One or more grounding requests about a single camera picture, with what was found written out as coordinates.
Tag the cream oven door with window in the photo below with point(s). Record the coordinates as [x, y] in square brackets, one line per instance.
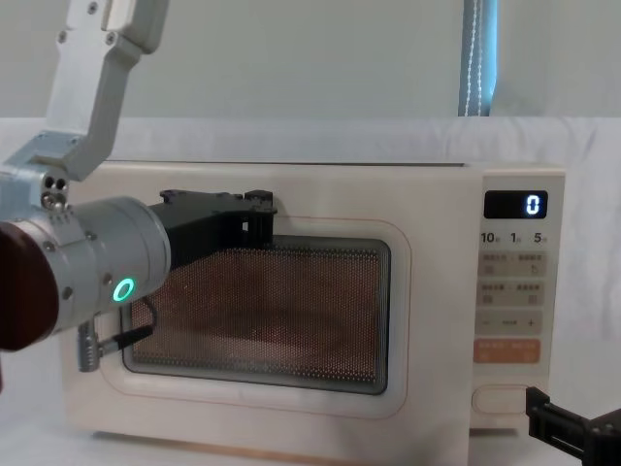
[427, 301]

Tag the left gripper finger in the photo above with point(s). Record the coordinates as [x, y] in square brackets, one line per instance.
[257, 233]
[261, 201]

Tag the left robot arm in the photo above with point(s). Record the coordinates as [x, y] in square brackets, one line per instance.
[102, 247]

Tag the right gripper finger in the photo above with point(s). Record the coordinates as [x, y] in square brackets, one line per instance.
[555, 422]

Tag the oven control panel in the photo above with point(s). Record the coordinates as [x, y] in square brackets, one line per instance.
[514, 291]

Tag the grey striped post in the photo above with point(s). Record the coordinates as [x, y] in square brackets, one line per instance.
[475, 58]

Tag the cream microwave oven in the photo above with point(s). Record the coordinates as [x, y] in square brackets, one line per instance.
[436, 272]

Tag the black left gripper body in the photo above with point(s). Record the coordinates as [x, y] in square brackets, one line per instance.
[199, 223]

